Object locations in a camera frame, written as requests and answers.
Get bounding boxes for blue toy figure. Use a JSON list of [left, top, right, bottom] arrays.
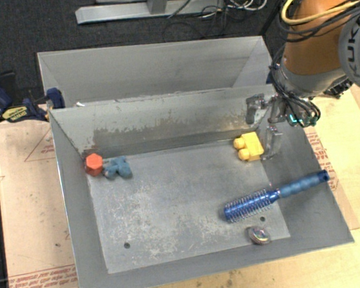
[[100, 154, 134, 183]]

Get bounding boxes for yellow toy brick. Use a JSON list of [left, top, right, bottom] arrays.
[[231, 130, 266, 164]]

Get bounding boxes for brown cardboard board red print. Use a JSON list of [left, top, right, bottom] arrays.
[[0, 65, 360, 288]]

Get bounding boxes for grey metal bin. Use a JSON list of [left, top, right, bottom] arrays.
[[37, 16, 359, 288]]

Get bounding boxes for small shiny multicolour disc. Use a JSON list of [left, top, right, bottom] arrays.
[[245, 224, 273, 248]]

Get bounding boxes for orange-red hexagonal block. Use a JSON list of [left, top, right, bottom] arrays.
[[82, 151, 106, 178]]

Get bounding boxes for blue round hairbrush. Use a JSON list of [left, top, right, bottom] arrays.
[[219, 168, 335, 225]]

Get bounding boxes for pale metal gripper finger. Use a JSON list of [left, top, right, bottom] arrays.
[[242, 93, 268, 126], [257, 124, 287, 162]]

